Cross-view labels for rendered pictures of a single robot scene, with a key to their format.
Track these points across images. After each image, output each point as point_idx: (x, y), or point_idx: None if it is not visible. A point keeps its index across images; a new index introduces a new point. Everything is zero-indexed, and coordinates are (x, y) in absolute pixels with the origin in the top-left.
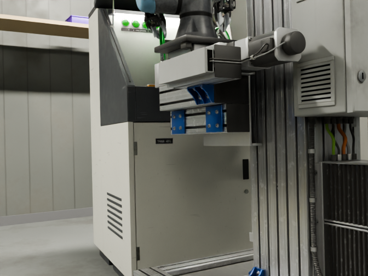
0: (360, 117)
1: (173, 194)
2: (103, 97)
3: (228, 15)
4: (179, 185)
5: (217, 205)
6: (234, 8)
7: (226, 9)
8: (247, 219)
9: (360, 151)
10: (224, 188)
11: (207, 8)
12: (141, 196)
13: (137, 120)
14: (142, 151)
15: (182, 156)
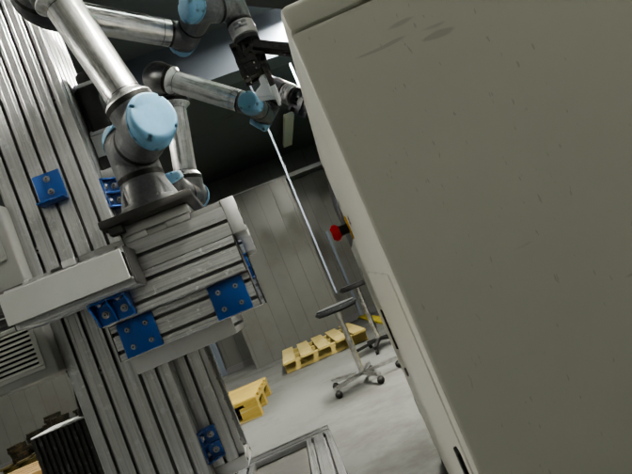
0: (347, 181)
1: (392, 343)
2: None
3: (260, 81)
4: (388, 334)
5: (409, 379)
6: (245, 76)
7: (257, 74)
8: (431, 426)
9: (81, 408)
10: (399, 354)
11: None
12: (388, 337)
13: (350, 245)
14: (366, 283)
15: (371, 293)
